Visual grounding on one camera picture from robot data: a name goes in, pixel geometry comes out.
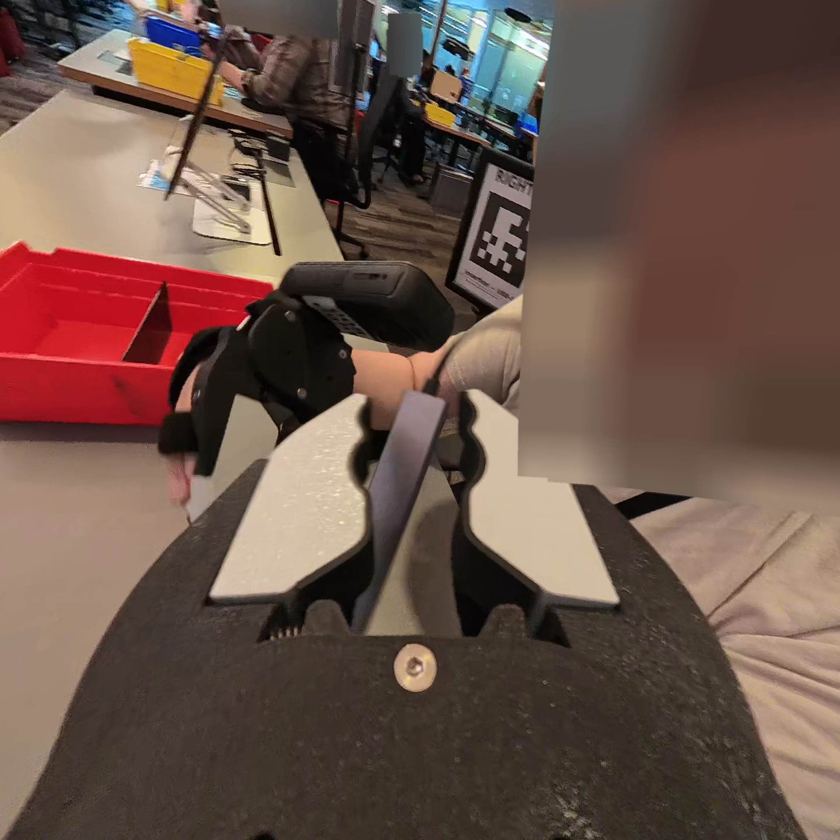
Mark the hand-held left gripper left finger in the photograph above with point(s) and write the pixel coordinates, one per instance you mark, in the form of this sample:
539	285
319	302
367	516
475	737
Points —
295	525

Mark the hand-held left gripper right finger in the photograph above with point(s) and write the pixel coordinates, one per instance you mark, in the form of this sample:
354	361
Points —
525	544

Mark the dark grey usb hub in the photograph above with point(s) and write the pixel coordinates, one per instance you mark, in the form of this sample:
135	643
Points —
400	472

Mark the red plastic bin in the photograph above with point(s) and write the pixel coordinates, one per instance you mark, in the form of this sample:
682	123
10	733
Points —
59	387

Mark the person's right forearm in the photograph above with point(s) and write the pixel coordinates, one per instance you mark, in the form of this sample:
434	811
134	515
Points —
387	377

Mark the person's right hand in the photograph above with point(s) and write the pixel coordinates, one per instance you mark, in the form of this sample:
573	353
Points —
180	482

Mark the wooden instruction board stand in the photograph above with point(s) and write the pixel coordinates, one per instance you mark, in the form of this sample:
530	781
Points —
226	226

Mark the blue white leaflet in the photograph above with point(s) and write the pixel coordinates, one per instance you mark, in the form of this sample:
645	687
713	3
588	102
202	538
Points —
154	176

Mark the black white marker sign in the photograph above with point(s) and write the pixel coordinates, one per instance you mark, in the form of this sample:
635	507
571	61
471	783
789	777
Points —
489	187

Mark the yellow plastic bin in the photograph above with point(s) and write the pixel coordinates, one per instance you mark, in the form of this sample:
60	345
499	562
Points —
170	72

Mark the blue plastic bin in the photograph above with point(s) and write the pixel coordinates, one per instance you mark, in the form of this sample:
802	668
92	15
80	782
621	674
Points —
170	29

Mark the wooden edged table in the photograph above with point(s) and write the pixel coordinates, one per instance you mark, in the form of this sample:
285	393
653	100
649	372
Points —
98	65

